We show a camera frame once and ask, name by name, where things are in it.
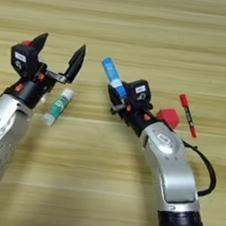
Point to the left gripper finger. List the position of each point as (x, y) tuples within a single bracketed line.
[(76, 64), (41, 42)]

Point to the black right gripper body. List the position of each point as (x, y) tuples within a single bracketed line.
[(139, 118)]

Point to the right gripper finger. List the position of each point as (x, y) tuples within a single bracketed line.
[(126, 86), (115, 97)]

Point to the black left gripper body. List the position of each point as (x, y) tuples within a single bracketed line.
[(28, 90)]

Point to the blue glue stick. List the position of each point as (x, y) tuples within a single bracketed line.
[(113, 73)]

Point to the red cube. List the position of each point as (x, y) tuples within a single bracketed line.
[(170, 116)]

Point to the green glue stick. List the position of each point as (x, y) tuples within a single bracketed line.
[(59, 105)]

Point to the red and black marker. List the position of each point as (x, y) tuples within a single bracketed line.
[(188, 115)]

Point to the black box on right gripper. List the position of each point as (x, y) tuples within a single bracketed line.
[(139, 91)]

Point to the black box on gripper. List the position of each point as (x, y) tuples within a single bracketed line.
[(23, 60), (139, 91)]

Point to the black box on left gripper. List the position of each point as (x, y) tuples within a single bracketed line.
[(23, 60)]

